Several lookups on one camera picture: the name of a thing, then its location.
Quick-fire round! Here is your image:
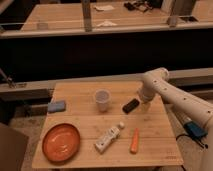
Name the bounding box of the black eraser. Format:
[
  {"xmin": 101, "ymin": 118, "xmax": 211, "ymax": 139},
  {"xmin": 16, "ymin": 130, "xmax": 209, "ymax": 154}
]
[{"xmin": 122, "ymin": 99, "xmax": 140, "ymax": 114}]

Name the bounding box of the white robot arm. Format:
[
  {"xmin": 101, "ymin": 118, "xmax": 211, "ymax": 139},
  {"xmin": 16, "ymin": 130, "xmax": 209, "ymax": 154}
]
[{"xmin": 138, "ymin": 67, "xmax": 213, "ymax": 171}]

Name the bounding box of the orange carrot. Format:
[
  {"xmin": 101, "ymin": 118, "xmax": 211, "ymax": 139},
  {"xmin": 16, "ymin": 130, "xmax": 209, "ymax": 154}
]
[{"xmin": 130, "ymin": 128, "xmax": 139, "ymax": 154}]

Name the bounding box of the wooden board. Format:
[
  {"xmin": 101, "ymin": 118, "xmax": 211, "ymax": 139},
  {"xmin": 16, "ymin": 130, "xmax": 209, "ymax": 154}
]
[{"xmin": 42, "ymin": 81, "xmax": 183, "ymax": 169}]

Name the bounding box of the white bottle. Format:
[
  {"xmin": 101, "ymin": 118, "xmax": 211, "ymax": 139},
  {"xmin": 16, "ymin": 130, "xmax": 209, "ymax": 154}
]
[{"xmin": 94, "ymin": 122, "xmax": 125, "ymax": 154}]

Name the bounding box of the blue sponge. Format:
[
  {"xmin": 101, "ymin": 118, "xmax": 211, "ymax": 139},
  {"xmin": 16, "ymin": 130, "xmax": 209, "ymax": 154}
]
[{"xmin": 47, "ymin": 101, "xmax": 66, "ymax": 113}]

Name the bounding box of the orange plate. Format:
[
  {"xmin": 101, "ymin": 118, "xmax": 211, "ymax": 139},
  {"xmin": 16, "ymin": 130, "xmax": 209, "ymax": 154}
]
[{"xmin": 42, "ymin": 123, "xmax": 80, "ymax": 163}]

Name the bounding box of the crumpled white paper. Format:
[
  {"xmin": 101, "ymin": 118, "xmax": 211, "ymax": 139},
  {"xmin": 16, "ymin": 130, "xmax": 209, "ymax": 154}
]
[{"xmin": 97, "ymin": 20, "xmax": 117, "ymax": 27}]

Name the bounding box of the black tools pile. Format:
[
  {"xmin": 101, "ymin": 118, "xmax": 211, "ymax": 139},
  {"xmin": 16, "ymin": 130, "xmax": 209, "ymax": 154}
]
[{"xmin": 123, "ymin": 0, "xmax": 153, "ymax": 13}]

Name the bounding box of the white paper sheet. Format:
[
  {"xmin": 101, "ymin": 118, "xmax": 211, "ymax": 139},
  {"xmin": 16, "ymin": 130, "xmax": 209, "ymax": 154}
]
[{"xmin": 94, "ymin": 5, "xmax": 115, "ymax": 11}]

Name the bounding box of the blue box with cables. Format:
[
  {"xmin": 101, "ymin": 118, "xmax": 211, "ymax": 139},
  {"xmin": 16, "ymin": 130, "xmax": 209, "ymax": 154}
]
[{"xmin": 183, "ymin": 121, "xmax": 208, "ymax": 149}]

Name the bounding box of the metal post right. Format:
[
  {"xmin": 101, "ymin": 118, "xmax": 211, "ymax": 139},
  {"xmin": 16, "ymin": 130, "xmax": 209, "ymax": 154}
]
[{"xmin": 167, "ymin": 0, "xmax": 186, "ymax": 27}]

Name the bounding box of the metal post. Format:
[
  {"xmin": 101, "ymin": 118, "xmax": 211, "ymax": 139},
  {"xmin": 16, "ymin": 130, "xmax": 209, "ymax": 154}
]
[
  {"xmin": 167, "ymin": 0, "xmax": 186, "ymax": 27},
  {"xmin": 81, "ymin": 0, "xmax": 92, "ymax": 32}
]

